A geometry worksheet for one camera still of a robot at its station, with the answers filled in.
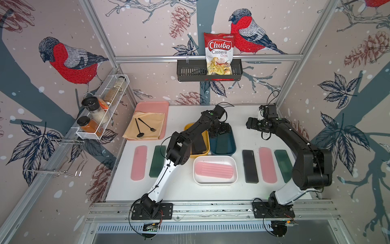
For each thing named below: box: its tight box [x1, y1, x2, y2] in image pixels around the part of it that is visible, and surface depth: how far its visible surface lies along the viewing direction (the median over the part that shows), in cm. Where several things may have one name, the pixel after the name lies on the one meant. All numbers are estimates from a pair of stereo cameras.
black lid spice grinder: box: [81, 96, 111, 125], surface depth 67 cm
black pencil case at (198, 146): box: [191, 133, 207, 155], surface depth 94 cm
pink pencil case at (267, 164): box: [258, 146, 278, 184], surface depth 90 cm
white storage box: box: [192, 155, 239, 186], surface depth 86 cm
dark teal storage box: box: [209, 123, 237, 157], surface depth 98 cm
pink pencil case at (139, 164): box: [131, 145, 148, 181], surface depth 92 cm
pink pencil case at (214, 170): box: [195, 161, 234, 179], surface depth 87 cm
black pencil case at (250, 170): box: [241, 149, 259, 184], surface depth 89 cm
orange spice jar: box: [76, 115, 105, 137], surface depth 62 cm
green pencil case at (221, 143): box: [215, 132, 229, 155], surface depth 99 cm
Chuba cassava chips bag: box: [203, 32, 236, 76], surface depth 85 cm
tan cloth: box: [122, 111, 166, 140], surface depth 110 cm
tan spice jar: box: [103, 76, 126, 106], surface depth 81 cm
